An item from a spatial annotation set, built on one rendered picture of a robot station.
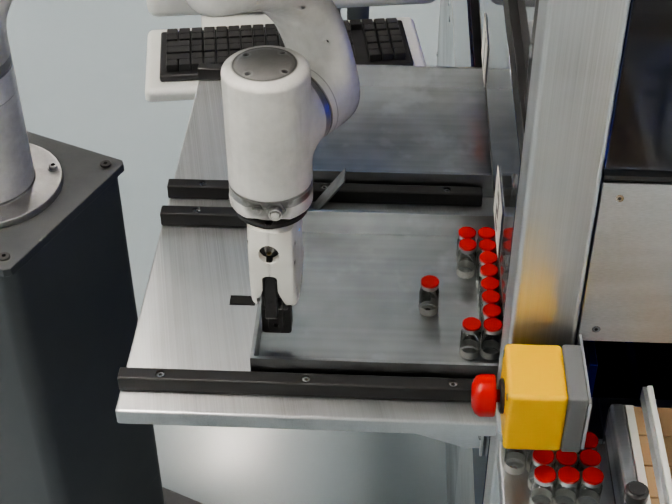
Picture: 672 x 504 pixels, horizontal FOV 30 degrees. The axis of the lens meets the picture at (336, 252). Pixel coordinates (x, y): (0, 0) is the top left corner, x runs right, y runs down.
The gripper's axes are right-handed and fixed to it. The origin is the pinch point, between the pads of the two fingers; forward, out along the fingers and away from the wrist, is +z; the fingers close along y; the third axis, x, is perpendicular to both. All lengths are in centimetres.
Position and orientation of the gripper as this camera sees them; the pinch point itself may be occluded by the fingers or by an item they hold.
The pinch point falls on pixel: (277, 314)
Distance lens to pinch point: 135.7
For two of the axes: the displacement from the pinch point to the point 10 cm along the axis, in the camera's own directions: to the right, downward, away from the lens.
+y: 0.5, -6.4, 7.7
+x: -10.0, -0.3, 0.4
